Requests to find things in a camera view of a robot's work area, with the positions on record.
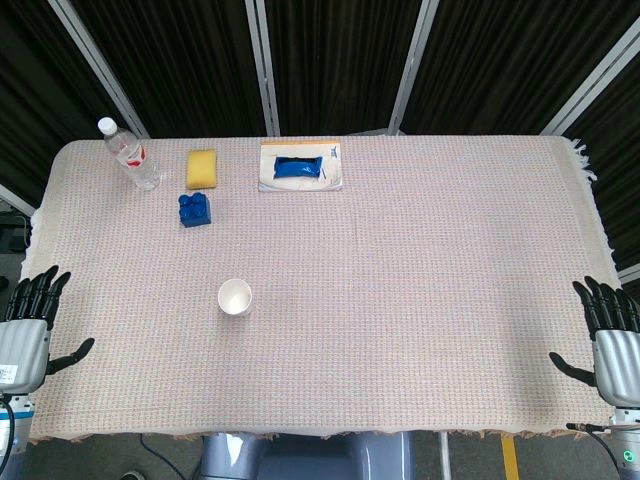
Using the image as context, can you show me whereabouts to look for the beige woven tablecloth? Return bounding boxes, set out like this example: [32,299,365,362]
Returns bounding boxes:
[18,133,624,445]

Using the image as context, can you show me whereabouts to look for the white paper cup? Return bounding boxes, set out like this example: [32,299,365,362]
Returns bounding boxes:
[217,278,254,316]

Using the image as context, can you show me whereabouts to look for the yellow floor tape strip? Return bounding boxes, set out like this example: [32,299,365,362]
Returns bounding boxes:
[501,433,519,480]

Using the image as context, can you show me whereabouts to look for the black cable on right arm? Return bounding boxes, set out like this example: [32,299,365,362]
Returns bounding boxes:
[565,422,626,480]

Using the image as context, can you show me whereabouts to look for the grey robot torso base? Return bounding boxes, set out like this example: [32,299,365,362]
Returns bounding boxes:
[199,430,416,480]

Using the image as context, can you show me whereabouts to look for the blue toy building block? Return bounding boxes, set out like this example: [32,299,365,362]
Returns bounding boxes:
[177,191,213,231]

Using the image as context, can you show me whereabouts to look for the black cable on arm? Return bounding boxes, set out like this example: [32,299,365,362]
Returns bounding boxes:
[565,422,626,480]
[0,397,17,454]

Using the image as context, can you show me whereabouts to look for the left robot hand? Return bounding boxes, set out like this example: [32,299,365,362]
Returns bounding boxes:
[0,265,96,393]

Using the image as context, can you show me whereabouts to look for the clear plastic water bottle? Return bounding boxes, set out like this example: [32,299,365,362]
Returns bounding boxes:
[97,117,162,191]

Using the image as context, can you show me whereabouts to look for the tissue box with blue opening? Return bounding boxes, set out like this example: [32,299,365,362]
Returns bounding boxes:
[257,140,345,193]

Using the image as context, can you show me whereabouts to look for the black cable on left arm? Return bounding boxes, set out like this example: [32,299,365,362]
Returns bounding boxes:
[0,397,17,454]

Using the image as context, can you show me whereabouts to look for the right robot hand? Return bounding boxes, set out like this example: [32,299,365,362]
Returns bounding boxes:
[548,275,640,407]

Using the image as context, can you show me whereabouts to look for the yellow sponge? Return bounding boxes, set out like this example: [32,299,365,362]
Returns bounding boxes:
[185,148,219,190]

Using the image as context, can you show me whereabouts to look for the black curtain partition panels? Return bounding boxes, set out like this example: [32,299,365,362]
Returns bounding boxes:
[0,0,640,274]

